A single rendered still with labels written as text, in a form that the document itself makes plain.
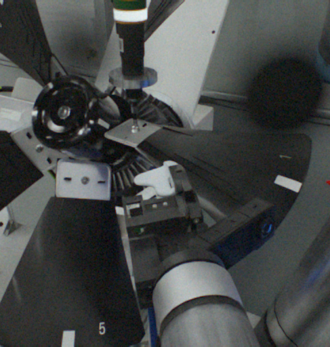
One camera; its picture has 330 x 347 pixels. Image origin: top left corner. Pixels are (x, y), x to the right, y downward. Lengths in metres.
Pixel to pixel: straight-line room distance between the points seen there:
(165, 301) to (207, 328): 0.05
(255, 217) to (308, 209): 1.02
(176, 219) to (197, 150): 0.19
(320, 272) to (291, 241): 1.20
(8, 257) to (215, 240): 1.93
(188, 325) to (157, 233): 0.13
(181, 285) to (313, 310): 0.11
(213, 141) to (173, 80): 0.31
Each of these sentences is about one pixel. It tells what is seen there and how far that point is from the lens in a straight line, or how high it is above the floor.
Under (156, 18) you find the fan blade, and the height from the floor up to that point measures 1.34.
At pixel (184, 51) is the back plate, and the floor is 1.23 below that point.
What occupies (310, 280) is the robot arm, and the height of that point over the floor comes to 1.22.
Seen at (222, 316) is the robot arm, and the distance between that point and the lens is 0.32.
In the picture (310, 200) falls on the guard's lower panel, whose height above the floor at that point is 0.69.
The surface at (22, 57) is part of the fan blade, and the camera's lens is 0.85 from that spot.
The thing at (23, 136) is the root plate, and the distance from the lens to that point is 0.72.
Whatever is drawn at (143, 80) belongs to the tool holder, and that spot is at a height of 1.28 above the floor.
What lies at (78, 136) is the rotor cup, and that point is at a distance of 0.60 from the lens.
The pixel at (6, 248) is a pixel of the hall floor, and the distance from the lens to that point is 2.33.
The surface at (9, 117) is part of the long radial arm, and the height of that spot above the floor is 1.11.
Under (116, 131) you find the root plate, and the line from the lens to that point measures 0.62.
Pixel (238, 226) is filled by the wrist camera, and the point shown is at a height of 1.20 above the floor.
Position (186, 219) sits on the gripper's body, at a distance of 0.42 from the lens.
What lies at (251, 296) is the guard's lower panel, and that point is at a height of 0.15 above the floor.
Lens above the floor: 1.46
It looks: 32 degrees down
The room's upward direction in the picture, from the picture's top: straight up
